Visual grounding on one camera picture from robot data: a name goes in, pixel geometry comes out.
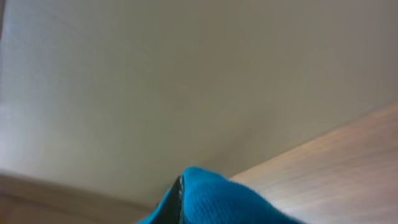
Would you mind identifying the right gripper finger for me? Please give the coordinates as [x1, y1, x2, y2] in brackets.
[152, 176, 183, 224]

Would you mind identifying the blue polo shirt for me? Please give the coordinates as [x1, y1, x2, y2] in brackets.
[138, 167, 302, 224]

